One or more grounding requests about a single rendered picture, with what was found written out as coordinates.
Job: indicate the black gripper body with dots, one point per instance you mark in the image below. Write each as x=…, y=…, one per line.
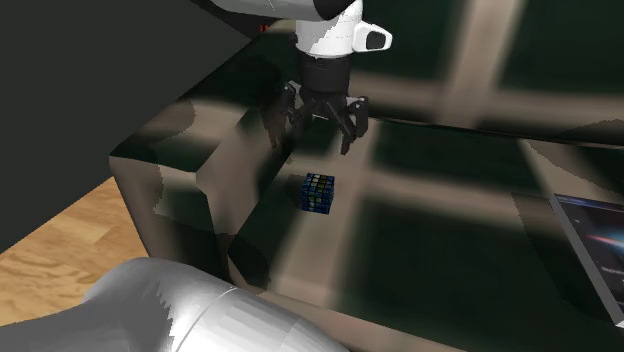
x=324, y=78

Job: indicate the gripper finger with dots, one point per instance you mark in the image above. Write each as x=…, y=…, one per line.
x=292, y=113
x=352, y=124

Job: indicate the blue puzzle cube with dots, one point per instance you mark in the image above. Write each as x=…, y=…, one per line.
x=318, y=193

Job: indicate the green beige plaid table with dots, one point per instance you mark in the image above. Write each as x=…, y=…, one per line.
x=429, y=244

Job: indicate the grey tablet with dark screen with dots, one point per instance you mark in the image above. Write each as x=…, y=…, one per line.
x=597, y=244

